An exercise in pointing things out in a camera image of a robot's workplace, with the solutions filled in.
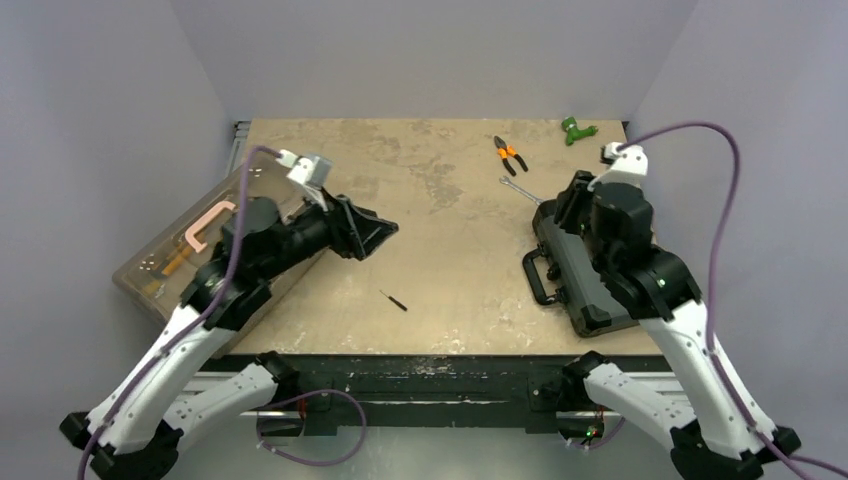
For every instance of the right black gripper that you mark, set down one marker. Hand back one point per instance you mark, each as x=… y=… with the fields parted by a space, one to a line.
x=573 y=198

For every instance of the aluminium frame rail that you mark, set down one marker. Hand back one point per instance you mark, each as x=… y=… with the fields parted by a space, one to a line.
x=539 y=402

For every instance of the small black screwdriver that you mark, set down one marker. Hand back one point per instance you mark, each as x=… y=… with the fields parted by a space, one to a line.
x=395 y=301

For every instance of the silver wrench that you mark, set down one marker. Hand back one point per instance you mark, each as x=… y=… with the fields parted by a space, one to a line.
x=505 y=180

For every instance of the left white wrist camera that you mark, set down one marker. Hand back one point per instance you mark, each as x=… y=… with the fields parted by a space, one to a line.
x=308 y=174

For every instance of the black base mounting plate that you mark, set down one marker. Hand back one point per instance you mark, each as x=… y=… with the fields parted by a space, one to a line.
x=428 y=391

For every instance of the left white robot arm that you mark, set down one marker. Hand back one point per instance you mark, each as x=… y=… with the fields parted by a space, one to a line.
x=141 y=429

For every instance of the translucent brown tool box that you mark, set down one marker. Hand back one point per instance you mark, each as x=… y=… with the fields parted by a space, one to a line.
x=155 y=277

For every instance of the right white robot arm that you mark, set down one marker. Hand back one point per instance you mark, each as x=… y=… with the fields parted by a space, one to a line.
x=721 y=433

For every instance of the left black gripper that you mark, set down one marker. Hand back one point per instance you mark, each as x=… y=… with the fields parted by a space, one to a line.
x=346 y=238

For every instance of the orange black pliers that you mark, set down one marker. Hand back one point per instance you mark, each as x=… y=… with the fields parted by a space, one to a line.
x=506 y=152

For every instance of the green plastic toy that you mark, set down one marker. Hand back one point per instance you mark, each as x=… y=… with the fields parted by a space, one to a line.
x=573 y=132

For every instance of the black foam-lined poker case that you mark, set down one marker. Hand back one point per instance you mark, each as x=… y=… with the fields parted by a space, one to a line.
x=559 y=272

